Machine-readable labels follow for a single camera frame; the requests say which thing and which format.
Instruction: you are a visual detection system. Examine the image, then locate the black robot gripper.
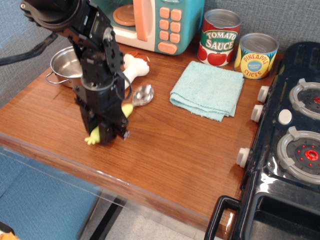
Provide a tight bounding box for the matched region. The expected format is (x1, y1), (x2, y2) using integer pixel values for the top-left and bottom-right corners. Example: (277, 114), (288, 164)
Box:
(73, 79), (130, 145)

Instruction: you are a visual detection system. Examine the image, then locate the spoon with yellow handle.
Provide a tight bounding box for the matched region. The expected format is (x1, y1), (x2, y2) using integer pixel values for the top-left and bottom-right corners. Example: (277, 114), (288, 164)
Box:
(84, 84), (155, 145)

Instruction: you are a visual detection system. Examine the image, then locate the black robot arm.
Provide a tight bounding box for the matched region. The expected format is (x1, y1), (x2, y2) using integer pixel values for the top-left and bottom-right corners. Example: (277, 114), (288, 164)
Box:
(20, 0), (130, 145)

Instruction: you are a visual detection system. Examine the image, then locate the white toy mushroom brown cap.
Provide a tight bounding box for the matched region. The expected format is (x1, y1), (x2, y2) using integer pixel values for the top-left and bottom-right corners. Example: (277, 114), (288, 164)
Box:
(123, 51), (150, 83)

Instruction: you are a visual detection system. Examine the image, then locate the light blue folded cloth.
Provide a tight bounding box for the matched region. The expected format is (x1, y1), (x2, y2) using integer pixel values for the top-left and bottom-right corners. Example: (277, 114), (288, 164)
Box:
(169, 61), (244, 122)

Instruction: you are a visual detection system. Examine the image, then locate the small steel pot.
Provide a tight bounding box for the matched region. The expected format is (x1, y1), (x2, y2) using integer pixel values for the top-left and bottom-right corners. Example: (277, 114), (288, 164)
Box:
(45, 46), (83, 88)

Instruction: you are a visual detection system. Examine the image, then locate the teal toy microwave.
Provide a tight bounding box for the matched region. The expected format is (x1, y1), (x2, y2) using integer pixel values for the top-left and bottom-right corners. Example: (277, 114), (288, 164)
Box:
(94, 0), (205, 56)

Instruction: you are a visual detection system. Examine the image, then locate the orange object at corner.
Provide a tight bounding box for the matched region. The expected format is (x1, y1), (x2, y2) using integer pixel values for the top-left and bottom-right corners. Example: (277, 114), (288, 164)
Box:
(0, 222), (20, 240)

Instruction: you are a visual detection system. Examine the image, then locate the tomato sauce can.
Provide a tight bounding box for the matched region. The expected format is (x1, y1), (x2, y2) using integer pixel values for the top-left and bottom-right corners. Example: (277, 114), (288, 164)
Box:
(197, 8), (242, 67)

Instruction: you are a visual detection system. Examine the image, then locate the pineapple slices can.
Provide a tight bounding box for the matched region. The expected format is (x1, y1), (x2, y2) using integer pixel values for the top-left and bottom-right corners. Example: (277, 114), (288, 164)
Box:
(234, 32), (279, 80)

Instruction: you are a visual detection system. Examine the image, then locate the black toy stove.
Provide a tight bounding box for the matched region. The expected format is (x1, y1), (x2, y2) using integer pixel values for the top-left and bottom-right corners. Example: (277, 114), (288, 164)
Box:
(205, 41), (320, 240)

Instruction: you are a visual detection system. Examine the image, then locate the black braided cable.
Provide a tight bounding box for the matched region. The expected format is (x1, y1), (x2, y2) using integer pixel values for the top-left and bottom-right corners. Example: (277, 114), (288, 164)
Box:
(0, 32), (59, 67)

